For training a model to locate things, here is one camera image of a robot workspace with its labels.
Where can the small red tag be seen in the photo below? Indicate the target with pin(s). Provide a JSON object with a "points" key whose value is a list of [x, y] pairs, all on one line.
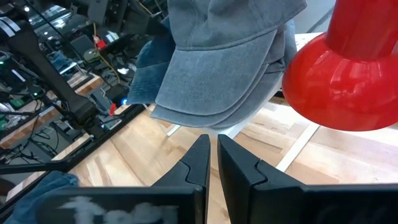
{"points": [[112, 109]]}

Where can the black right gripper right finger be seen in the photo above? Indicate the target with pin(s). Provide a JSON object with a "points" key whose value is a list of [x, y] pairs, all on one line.
{"points": [[242, 174]]}

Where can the small red box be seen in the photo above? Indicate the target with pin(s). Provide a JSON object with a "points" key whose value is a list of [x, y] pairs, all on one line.
{"points": [[101, 44]]}

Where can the black office chair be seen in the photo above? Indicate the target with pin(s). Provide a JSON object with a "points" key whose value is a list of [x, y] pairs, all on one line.
{"points": [[81, 45]]}

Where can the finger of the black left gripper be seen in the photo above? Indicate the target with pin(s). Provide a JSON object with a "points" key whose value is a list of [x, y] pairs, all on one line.
{"points": [[157, 28]]}

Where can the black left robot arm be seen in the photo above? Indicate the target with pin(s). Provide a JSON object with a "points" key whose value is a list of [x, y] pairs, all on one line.
{"points": [[62, 90]]}

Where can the blue baseball cap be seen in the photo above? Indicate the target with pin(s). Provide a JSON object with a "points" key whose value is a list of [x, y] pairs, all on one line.
{"points": [[28, 199], [149, 81]]}

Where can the grey baseball cap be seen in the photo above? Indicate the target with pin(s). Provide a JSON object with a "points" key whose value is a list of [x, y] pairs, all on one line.
{"points": [[217, 68], [192, 121]]}

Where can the black aluminium table frame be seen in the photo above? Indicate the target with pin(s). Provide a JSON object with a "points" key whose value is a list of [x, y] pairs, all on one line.
{"points": [[119, 124]]}

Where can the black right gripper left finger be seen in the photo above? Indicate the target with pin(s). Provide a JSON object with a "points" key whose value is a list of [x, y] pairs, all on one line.
{"points": [[192, 174]]}

